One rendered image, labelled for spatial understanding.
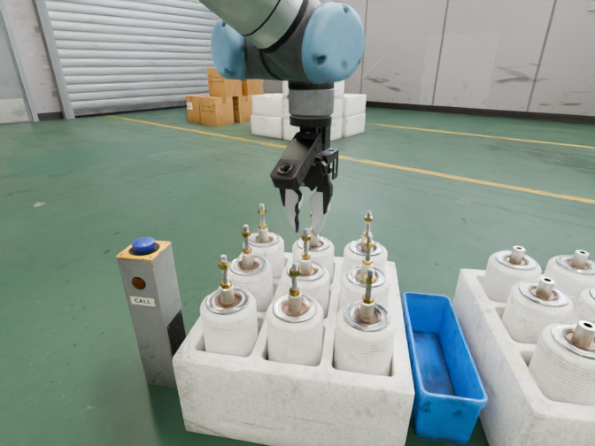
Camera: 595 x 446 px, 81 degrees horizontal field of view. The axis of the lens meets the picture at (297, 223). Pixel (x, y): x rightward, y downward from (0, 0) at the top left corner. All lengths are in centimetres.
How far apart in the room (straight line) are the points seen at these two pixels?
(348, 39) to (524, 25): 513
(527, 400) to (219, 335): 48
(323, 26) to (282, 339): 44
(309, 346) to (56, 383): 59
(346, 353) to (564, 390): 32
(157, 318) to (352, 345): 37
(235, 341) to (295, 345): 10
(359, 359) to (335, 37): 45
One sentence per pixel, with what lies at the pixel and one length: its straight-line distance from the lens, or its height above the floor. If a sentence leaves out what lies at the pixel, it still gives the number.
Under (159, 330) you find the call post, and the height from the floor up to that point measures 16.
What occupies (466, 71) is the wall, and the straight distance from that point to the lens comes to 561.
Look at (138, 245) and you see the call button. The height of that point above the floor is 33.
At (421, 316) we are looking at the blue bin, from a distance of 95.
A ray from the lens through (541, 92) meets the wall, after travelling 545.
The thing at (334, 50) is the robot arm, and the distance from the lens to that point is 39.
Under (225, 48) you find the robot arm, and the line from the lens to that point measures 51.
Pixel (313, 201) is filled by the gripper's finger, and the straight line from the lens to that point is 61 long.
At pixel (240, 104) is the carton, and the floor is 20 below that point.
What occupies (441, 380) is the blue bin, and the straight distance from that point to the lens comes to 88.
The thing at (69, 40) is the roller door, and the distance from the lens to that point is 557.
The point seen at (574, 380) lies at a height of 21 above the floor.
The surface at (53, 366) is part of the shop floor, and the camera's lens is 102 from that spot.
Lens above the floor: 62
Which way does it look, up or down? 24 degrees down
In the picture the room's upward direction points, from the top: straight up
